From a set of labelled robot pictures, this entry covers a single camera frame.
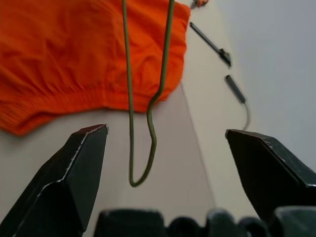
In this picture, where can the black caliper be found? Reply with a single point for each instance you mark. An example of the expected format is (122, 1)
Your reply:
(223, 54)

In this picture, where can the orange shorts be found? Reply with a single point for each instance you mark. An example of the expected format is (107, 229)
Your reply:
(61, 49)

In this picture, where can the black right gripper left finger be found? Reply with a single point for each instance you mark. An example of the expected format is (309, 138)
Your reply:
(61, 187)

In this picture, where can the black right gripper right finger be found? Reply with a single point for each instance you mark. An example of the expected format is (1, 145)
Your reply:
(271, 172)

